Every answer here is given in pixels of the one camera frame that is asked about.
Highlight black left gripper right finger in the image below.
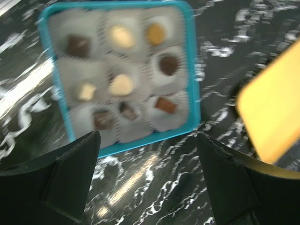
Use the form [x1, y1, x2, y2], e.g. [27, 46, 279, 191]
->
[197, 134, 300, 225]

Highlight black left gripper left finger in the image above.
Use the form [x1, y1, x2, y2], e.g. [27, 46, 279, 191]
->
[0, 131, 101, 225]

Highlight dark chocolate edge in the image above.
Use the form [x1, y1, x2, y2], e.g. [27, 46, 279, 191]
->
[93, 111, 113, 130]

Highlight white chocolate bar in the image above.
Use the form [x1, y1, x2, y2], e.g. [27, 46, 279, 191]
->
[76, 82, 97, 101]

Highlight white chocolate round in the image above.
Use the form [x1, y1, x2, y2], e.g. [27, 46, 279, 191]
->
[108, 74, 134, 96]

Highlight dark chocolate square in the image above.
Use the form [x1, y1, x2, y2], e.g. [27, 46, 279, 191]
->
[119, 102, 138, 121]
[65, 34, 91, 58]

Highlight white chocolate top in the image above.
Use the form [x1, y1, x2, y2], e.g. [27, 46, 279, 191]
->
[110, 25, 135, 48]

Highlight brown chocolate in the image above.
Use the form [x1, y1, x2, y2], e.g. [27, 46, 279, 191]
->
[147, 23, 166, 45]

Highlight brown chocolate block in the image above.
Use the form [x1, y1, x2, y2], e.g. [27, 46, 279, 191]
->
[154, 97, 177, 114]

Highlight dark chocolate top piece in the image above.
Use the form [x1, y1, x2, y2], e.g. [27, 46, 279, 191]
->
[159, 55, 179, 76]

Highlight blue chocolate tin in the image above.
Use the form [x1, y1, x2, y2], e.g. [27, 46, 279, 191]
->
[38, 0, 200, 157]

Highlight yellow tray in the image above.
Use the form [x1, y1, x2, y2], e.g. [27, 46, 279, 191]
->
[236, 42, 300, 164]

